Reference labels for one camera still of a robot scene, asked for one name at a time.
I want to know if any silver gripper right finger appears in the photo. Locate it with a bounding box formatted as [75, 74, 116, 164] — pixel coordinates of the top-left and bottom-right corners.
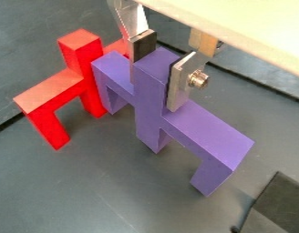
[167, 28, 225, 112]

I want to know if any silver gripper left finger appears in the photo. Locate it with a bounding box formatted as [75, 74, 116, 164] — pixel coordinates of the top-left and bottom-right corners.
[107, 0, 156, 63]

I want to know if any purple cross-shaped block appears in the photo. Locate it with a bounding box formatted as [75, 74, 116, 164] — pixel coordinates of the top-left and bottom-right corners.
[91, 47, 253, 196]

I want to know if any red cross-shaped block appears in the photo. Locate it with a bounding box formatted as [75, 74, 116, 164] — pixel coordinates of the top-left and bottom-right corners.
[13, 29, 127, 149]

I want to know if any black angle bracket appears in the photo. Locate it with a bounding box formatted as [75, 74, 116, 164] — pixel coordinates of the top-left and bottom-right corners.
[230, 171, 299, 233]

